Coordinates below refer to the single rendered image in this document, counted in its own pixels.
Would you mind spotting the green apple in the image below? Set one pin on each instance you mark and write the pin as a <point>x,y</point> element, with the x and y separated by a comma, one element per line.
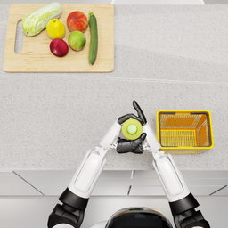
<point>77,40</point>

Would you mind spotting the dark red apple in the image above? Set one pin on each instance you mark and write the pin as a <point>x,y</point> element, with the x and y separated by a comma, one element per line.
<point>58,47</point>

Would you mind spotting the dark round robot body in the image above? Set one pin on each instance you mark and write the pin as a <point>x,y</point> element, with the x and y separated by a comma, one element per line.
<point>138,219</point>

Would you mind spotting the white panel behind counter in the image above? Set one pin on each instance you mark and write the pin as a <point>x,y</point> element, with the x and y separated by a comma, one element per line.
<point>157,1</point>

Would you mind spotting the wooden cutting board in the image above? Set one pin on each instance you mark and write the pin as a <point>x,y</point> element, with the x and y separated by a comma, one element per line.
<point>44,61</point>

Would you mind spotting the napa cabbage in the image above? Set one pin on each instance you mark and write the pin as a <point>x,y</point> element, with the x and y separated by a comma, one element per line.
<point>38,19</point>

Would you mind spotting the yellow slatted basket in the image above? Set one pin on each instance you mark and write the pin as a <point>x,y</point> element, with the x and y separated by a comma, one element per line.
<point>184,138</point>

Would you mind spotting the white counter cabinet front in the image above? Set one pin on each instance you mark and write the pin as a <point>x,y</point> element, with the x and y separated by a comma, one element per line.
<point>112,182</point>

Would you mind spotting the green cucumber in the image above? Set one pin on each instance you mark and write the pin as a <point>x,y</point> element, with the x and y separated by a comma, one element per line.
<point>93,38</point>

